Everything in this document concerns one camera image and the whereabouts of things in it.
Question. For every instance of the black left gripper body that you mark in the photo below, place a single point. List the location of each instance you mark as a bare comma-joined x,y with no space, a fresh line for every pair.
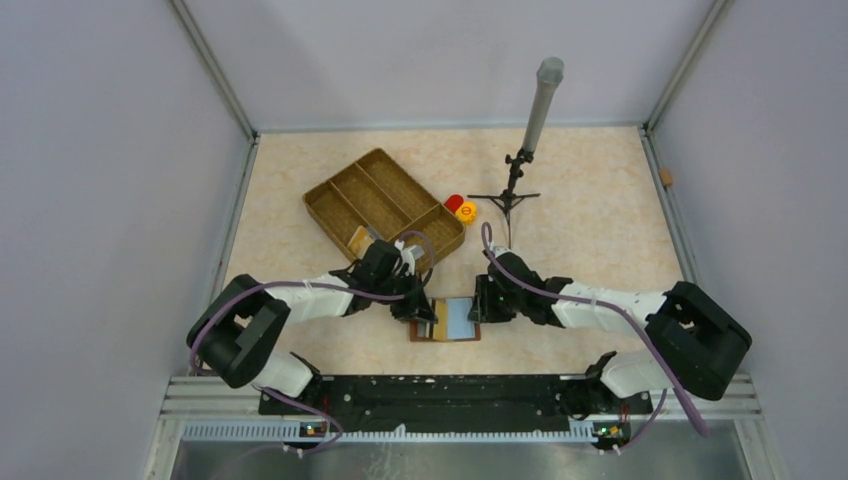
406,282

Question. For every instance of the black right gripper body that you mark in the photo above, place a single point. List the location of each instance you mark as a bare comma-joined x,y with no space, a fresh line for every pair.
494,304

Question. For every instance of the brown leather card holder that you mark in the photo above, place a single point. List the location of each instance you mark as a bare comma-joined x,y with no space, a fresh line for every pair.
452,323

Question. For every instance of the woven brown divided tray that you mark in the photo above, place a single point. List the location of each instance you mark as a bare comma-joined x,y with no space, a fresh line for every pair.
375,191

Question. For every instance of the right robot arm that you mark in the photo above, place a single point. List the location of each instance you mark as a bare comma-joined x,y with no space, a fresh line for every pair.
692,346

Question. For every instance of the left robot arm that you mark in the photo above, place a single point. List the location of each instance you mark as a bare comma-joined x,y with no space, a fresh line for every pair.
235,338

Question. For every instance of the orange cylinder button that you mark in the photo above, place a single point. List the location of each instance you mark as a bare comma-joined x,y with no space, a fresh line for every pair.
466,213

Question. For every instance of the black tripod stand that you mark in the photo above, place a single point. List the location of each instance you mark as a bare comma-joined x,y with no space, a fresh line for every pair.
508,199

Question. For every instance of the red cylinder button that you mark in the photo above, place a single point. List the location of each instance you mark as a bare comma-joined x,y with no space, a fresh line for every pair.
453,202

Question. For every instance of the grey tube on stand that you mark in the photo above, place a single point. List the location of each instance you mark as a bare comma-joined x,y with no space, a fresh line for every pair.
549,76

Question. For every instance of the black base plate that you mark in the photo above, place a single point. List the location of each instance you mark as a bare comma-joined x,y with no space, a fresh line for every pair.
467,403

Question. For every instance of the small wooden wall block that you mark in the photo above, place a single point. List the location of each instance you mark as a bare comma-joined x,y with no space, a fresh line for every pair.
666,177

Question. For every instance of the aluminium frame rail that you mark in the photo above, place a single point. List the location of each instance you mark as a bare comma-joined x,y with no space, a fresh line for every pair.
206,409

